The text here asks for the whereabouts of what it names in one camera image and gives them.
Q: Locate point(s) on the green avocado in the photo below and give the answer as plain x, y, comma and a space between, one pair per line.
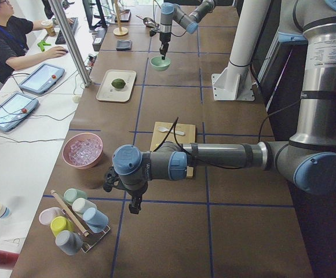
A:
118, 83

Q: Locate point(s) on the teach pendant tablet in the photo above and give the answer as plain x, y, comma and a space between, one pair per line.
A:
42, 79
15, 109

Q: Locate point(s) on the white plastic spoon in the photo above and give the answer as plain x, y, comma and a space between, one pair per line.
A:
166, 130

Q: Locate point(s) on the green bowl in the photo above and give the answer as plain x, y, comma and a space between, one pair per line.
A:
159, 63

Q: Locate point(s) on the pink bowl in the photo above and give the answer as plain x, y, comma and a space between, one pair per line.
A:
81, 137

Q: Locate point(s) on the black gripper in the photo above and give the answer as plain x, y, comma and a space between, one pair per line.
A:
136, 193
164, 37

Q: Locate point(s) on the seated person black shirt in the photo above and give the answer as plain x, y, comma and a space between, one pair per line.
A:
13, 43

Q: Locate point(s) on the folded grey cloth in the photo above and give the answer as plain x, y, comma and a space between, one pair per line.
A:
123, 45

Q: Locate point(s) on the black power adapter box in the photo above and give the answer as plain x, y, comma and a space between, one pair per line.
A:
98, 37

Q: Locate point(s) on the mint green cup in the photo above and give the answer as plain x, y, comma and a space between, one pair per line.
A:
72, 194

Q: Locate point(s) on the near teach pendant tablet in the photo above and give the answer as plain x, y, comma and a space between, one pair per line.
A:
15, 109

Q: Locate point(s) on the wooden paper towel stand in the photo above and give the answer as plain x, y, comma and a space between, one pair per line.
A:
120, 30

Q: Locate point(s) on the far teach pendant tablet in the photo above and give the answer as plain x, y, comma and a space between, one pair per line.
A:
42, 79

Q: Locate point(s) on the wooden cup rack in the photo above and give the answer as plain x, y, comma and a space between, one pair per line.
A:
89, 238

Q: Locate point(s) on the yellow cup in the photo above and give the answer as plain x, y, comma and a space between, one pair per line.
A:
59, 224

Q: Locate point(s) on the grey cup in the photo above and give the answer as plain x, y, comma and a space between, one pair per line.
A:
69, 242

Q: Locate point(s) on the metal scoop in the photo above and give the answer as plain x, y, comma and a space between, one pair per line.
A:
148, 22

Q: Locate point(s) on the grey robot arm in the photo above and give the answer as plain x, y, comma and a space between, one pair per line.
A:
307, 159
171, 12

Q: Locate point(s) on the bamboo cutting board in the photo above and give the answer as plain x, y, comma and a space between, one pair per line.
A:
185, 131

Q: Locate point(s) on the white pole mount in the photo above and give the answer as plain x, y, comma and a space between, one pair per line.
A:
234, 83

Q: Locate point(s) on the black monitor stand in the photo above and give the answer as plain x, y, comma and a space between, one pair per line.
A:
88, 6

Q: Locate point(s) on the pink cup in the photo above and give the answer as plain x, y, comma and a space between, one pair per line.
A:
49, 214

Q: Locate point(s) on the aluminium frame post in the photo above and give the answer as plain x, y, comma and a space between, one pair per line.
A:
70, 41

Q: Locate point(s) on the clear ice cubes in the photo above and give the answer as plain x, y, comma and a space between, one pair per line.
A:
84, 152

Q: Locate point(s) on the iced coffee cup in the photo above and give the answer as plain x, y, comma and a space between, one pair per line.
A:
49, 27

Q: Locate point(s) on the light blue cup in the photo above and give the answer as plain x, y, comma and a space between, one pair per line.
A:
96, 220

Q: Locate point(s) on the green plastic tool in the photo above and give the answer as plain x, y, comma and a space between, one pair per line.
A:
42, 44

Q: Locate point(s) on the white round knob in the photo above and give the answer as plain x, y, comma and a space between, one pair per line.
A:
76, 99

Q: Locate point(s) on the beige tray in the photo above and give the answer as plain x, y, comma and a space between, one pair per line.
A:
108, 93

